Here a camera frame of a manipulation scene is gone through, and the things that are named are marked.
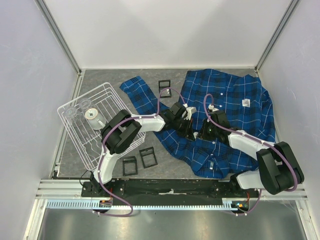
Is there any black frame front middle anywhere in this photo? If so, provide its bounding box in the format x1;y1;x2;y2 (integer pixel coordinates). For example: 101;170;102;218
139;146;158;169

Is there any white ceramic mug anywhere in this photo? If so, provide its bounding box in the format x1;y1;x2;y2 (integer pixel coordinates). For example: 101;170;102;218
84;107;107;131

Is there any black frame at back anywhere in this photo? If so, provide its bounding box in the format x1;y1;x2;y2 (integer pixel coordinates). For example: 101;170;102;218
158;79;172;98

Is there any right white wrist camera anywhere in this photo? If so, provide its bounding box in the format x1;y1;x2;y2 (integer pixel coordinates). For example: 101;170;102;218
208;104;219;113

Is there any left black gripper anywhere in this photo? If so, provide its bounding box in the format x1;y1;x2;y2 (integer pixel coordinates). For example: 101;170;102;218
172;118;195;142

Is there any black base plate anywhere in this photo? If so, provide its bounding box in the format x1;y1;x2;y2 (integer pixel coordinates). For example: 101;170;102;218
81;178;249;199

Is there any clear glass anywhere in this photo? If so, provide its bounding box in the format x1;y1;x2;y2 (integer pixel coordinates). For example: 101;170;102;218
79;98;95;113
65;106;80;126

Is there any clear glass left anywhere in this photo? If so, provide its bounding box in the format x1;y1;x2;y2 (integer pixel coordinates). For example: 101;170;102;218
65;106;80;126

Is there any light blue cable duct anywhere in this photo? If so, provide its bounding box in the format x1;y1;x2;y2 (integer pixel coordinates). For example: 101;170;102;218
45;198;239;211

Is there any clear glass right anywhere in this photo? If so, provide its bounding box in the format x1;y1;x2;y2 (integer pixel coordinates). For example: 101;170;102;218
79;98;95;113

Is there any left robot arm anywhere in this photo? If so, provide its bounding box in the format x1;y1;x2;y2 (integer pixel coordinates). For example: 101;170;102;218
92;102;196;197

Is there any left aluminium frame post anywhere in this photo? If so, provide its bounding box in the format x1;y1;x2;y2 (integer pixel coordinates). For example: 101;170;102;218
35;0;82;75

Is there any right aluminium frame post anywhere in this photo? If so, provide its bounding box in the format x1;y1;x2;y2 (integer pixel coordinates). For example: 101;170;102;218
254;0;301;75

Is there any black frame near rack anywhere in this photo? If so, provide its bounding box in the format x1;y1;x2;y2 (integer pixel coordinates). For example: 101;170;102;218
120;156;138;177

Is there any white wire dish rack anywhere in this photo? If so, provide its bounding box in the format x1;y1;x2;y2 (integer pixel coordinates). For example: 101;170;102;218
57;82;131;171

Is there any blue plaid shirt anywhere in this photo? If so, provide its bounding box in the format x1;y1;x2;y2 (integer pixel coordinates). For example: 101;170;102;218
119;69;277;179

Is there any aluminium frame post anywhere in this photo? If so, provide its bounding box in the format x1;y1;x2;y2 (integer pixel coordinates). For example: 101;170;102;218
35;0;82;75
254;0;301;75

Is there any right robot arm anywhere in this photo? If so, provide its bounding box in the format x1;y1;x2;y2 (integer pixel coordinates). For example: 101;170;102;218
198;108;305;197

